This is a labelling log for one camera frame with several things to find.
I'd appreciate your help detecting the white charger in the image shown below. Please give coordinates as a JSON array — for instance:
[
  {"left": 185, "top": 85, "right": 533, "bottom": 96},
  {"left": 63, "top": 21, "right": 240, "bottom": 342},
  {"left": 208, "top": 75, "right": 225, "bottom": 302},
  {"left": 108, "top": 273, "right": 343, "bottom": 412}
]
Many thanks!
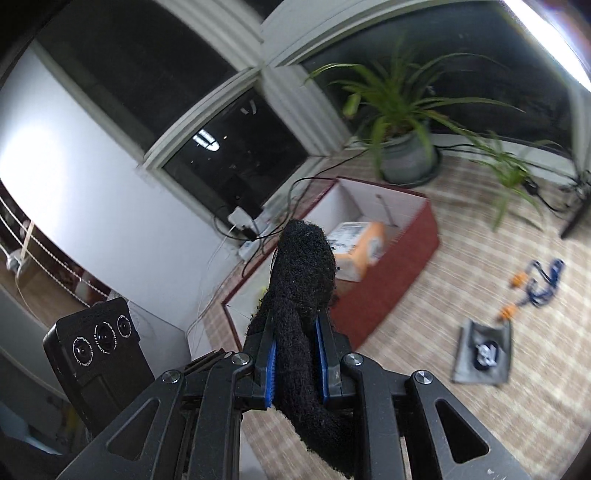
[{"left": 228, "top": 206, "right": 263, "bottom": 239}]

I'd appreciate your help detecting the black cable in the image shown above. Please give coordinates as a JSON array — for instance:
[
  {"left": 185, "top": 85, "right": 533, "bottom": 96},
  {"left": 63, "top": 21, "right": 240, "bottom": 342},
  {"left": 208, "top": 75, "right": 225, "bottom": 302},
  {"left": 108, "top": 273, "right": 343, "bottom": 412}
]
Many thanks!
[{"left": 531, "top": 168, "right": 591, "bottom": 217}]

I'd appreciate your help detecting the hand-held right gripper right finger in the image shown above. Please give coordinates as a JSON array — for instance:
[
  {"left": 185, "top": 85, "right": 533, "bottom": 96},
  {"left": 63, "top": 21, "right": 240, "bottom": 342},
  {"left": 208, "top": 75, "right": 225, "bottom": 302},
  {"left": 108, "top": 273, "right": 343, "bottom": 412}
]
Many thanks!
[{"left": 315, "top": 313, "right": 532, "bottom": 480}]

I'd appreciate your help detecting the potted spider plant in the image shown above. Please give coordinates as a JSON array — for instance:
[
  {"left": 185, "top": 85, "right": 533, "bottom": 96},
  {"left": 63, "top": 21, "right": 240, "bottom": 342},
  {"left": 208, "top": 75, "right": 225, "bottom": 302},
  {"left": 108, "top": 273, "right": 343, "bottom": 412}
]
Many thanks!
[{"left": 305, "top": 39, "right": 573, "bottom": 232}]

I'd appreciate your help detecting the black tripod stand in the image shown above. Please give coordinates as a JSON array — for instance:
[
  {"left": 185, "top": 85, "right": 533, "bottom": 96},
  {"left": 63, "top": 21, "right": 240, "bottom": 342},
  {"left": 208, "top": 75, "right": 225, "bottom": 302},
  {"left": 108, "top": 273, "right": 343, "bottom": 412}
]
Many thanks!
[{"left": 560, "top": 171, "right": 591, "bottom": 239}]

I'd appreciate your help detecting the grey pouch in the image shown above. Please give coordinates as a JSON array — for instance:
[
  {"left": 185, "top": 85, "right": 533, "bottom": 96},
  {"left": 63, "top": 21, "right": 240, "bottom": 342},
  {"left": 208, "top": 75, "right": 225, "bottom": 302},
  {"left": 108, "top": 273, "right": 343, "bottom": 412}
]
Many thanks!
[{"left": 451, "top": 318, "right": 513, "bottom": 385}]

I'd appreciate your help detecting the blue lanyard with orange clips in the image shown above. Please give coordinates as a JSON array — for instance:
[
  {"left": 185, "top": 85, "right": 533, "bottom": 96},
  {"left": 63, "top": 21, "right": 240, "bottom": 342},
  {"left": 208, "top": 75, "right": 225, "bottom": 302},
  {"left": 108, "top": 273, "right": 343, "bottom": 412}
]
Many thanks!
[{"left": 499, "top": 259, "right": 566, "bottom": 321}]

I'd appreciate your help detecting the white ring light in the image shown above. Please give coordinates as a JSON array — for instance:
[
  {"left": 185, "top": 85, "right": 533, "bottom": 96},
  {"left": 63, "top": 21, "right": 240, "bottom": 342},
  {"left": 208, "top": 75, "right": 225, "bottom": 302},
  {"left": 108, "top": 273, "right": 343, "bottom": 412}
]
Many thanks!
[{"left": 503, "top": 0, "right": 591, "bottom": 88}]

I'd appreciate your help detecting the red cardboard box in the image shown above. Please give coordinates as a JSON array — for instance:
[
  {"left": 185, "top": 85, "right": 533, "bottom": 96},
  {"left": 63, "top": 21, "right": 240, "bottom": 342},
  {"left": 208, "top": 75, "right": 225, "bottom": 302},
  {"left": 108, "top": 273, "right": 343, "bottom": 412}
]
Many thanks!
[{"left": 222, "top": 176, "right": 439, "bottom": 354}]

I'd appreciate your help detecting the white railing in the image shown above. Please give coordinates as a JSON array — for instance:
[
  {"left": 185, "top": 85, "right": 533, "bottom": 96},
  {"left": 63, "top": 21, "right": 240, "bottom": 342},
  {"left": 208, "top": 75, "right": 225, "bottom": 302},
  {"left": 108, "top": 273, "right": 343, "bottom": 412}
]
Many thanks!
[{"left": 0, "top": 187, "right": 112, "bottom": 310}]

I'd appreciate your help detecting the orange tissue pack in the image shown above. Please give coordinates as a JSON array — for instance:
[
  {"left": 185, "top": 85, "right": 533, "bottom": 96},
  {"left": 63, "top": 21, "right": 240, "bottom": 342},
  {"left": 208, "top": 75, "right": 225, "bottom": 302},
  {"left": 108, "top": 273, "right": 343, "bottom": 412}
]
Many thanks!
[{"left": 330, "top": 222, "right": 386, "bottom": 282}]

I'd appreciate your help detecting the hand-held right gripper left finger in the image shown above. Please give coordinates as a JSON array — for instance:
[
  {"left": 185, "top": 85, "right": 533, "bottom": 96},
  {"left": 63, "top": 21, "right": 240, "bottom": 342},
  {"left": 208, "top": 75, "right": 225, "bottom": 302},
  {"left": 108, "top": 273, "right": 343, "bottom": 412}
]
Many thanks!
[{"left": 55, "top": 316, "right": 278, "bottom": 480}]

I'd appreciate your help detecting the white framed bay window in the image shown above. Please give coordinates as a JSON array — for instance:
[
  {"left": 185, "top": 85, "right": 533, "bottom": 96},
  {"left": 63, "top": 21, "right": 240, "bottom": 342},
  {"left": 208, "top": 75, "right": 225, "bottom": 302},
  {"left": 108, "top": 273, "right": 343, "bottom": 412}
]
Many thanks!
[{"left": 28, "top": 0, "right": 591, "bottom": 222}]

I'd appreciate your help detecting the black knit glove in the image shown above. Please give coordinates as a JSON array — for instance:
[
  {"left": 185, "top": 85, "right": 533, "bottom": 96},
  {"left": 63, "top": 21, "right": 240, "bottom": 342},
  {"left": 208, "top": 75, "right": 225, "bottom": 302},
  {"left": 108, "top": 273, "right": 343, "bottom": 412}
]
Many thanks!
[{"left": 245, "top": 220, "right": 354, "bottom": 480}]

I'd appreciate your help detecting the white power strip with cables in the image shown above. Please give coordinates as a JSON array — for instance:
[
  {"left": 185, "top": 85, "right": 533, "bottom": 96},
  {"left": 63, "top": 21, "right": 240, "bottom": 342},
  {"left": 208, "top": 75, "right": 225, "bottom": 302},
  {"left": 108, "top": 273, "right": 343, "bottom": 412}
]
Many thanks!
[{"left": 212, "top": 154, "right": 340, "bottom": 278}]

